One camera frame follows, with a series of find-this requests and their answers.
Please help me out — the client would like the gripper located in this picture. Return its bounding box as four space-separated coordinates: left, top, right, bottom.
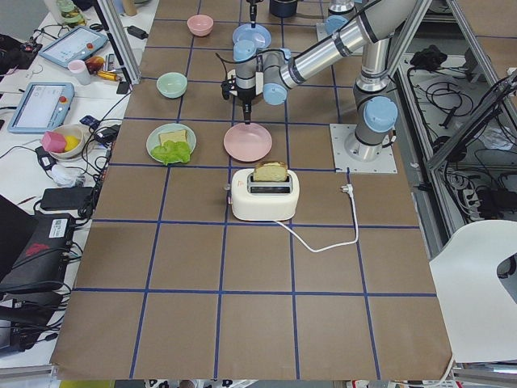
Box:
246 0 259 28
237 86 255 124

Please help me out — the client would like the blue plate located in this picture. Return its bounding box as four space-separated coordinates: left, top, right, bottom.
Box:
232 23 271 49

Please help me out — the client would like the pink plate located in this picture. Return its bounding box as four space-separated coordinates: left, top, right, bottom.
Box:
223 123 272 162

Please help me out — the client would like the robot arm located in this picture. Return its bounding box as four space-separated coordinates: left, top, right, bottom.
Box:
221 1 429 162
269 0 360 38

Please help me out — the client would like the cream plate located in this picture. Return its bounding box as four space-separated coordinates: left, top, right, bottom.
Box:
221 70 264 100

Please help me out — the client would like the dark blue pot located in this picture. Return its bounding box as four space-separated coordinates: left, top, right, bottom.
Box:
269 0 299 18

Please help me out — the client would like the pink bowl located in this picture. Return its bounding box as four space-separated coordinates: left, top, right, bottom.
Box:
187 15 214 37

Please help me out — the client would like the bread slice in toaster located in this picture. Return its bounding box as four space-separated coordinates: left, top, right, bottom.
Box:
252 161 288 182

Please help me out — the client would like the bread slice on plate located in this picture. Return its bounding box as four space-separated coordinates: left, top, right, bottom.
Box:
158 129 187 146

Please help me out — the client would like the green bowl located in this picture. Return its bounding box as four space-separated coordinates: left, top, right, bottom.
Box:
156 72 187 99

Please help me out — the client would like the green plate with food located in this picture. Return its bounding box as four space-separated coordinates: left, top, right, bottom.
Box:
146 124 196 165

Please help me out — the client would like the lettuce leaf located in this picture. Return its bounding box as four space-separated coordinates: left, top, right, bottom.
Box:
150 141 191 165

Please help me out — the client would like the cream toaster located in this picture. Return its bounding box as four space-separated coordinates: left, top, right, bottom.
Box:
229 168 300 221

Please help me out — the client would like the black power adapter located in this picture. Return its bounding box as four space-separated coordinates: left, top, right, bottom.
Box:
126 26 149 40

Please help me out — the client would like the pink cup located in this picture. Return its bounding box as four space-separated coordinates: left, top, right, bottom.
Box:
67 60 91 86

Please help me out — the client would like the blue teach pendant far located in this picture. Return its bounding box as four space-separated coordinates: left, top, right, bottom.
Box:
40 26 108 68

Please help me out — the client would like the blue teach pendant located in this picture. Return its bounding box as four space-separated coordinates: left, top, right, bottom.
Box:
40 26 108 68
7 82 74 134

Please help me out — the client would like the bowl with toy fruit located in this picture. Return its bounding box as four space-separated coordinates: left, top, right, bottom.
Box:
41 124 89 161

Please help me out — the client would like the blue teach pendant near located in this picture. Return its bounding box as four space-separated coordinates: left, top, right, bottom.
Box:
7 82 74 134

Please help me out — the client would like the white chair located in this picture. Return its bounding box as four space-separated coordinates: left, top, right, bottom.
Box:
430 220 516 363

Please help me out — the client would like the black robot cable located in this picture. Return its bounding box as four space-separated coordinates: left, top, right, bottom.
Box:
214 48 292 102

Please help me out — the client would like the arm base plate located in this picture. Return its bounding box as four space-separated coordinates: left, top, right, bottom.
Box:
330 124 397 174

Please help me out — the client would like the white toaster power cord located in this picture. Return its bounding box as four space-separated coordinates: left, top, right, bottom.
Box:
272 183 360 254

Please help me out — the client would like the aluminium frame post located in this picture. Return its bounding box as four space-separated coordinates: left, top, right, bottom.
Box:
94 0 141 85

